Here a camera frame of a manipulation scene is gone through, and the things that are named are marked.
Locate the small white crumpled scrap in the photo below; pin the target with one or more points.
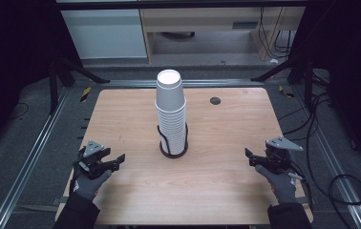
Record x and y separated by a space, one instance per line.
274 61

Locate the light wooden desk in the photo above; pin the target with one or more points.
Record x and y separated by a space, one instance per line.
201 19

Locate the stack of white paper cups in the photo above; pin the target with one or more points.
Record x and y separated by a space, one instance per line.
170 105

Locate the black metal stand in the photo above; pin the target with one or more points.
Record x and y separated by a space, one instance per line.
309 86
53 89

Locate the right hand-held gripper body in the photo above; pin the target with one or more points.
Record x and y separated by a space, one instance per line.
280 144

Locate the person's left hand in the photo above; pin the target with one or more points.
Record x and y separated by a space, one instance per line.
88 187

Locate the aluminium floor rail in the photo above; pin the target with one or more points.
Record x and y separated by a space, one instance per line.
337 178
25 165

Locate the black curtain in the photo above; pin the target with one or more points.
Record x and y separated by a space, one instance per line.
353 63
13 63

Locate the round table grommet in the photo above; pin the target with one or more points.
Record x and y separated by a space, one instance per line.
215 100

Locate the white cabinet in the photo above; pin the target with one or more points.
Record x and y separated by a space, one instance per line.
105 33

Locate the yellow black tape strip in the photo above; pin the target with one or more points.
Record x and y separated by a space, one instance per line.
85 94
286 93

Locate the grey tape patch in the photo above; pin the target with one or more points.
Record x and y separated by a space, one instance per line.
59 201

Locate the person's right hand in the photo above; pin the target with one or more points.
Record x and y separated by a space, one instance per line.
282 187

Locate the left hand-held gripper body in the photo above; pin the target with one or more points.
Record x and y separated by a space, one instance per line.
92 149

